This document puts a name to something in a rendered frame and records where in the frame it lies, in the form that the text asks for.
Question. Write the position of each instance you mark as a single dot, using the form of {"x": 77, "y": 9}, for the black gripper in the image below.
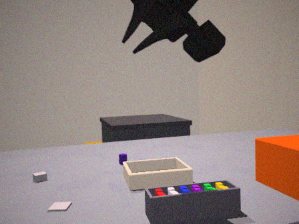
{"x": 201, "y": 42}

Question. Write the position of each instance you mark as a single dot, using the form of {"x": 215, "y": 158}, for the white flat plate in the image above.
{"x": 62, "y": 206}

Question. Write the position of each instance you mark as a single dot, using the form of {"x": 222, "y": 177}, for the green fuse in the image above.
{"x": 207, "y": 186}

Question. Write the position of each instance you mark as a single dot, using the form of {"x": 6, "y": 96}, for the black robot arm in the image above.
{"x": 155, "y": 17}

